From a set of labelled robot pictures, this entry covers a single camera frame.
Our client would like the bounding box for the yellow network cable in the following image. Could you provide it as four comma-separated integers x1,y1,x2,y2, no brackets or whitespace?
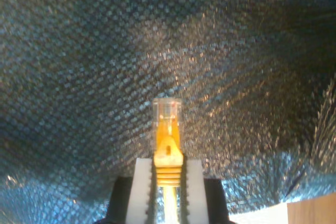
152,97,184,224

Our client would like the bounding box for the black textured mat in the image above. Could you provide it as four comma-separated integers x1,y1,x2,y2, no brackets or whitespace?
0,0,336,224

